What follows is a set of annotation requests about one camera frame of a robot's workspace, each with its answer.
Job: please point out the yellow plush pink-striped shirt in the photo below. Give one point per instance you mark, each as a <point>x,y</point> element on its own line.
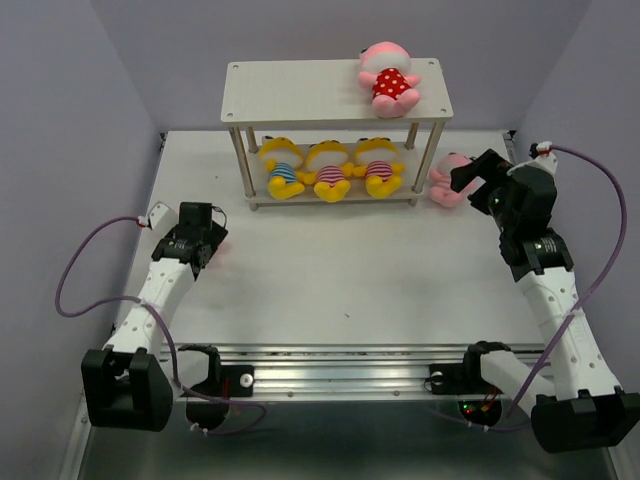
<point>327,169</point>

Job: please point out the yellow plush blue-striped shirt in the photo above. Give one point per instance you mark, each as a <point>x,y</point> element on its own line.
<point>282,159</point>

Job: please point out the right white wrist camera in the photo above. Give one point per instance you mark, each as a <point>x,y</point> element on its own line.
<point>541,156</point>

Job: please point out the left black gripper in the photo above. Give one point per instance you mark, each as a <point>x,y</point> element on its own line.
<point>216,235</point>

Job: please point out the white two-tier shelf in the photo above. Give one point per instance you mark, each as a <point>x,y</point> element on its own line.
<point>323,95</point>

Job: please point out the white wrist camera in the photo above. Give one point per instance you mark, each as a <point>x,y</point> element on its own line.
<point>541,156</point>
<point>160,219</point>

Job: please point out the pink plush pink-striped shirt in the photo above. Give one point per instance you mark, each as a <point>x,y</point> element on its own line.
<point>440,190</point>

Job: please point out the pink plush red polka-dot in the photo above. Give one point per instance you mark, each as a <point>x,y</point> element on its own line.
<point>385,71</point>

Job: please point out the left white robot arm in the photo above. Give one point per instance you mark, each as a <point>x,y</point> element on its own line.
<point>124,384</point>

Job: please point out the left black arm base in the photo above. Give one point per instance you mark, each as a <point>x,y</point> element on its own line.
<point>220,391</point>

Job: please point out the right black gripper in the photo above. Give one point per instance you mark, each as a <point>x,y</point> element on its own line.
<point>488,164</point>

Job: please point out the aluminium rail frame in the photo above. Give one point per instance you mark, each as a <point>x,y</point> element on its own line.
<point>350,301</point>

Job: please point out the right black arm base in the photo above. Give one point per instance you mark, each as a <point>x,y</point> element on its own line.
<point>464,378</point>

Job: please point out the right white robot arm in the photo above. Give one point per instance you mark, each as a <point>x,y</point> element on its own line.
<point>572,398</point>

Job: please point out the pink plush orange-striped shirt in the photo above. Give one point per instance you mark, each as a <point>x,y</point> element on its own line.
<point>220,257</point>

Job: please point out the yellow plush red-striped shirt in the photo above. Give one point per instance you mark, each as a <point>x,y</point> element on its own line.
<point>378,163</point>

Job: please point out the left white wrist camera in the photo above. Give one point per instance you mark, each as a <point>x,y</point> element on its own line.
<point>160,219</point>

